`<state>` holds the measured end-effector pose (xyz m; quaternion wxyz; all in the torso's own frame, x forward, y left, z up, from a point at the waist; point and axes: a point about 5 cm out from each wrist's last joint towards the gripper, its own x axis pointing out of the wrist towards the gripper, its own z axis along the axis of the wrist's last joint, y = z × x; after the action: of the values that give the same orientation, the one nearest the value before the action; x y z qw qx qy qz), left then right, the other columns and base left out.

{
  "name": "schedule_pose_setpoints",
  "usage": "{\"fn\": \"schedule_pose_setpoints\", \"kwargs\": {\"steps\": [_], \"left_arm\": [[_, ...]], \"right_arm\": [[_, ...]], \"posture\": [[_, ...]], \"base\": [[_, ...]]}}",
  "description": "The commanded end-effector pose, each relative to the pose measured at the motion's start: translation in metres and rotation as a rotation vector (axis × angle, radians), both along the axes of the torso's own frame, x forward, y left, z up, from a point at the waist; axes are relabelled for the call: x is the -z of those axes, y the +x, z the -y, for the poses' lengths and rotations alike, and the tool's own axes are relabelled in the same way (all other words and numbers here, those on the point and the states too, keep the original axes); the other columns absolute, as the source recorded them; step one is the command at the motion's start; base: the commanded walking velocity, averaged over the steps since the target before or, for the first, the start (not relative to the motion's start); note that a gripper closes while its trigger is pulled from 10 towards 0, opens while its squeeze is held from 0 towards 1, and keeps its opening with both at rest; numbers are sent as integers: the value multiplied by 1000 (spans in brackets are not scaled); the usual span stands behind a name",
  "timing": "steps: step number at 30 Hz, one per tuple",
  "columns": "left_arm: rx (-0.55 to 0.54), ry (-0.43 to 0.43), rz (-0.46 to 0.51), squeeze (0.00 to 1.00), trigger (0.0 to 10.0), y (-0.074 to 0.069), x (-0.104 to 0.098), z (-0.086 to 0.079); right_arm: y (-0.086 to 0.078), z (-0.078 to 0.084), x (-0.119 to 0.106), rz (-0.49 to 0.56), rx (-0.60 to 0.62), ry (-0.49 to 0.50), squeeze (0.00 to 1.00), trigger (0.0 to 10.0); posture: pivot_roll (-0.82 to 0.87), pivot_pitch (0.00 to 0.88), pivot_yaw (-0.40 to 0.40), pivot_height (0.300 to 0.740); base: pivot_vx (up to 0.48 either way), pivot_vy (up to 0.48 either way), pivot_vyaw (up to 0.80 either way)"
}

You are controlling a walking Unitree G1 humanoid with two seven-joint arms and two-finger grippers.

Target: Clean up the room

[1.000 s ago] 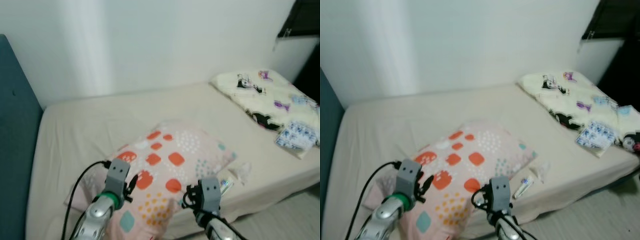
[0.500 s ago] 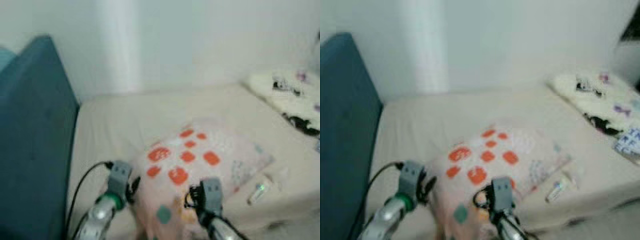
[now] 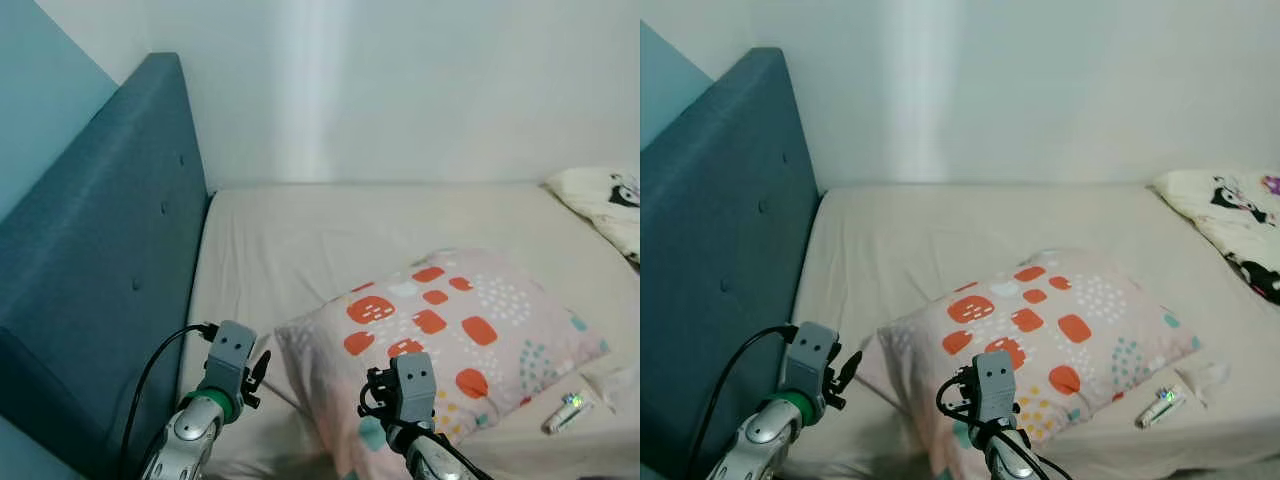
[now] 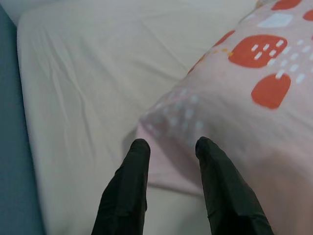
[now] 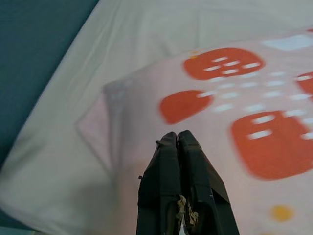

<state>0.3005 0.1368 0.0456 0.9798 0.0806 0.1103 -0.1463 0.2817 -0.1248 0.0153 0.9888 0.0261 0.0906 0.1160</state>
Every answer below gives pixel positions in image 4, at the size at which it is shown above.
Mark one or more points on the white bed mattress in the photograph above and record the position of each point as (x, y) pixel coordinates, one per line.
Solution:
(97, 85)

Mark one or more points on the pink pillow with red spots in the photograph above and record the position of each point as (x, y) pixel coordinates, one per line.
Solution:
(232, 117)

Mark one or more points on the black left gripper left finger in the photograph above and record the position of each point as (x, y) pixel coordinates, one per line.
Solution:
(127, 191)

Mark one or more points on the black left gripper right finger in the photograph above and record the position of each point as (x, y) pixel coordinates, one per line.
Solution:
(225, 191)

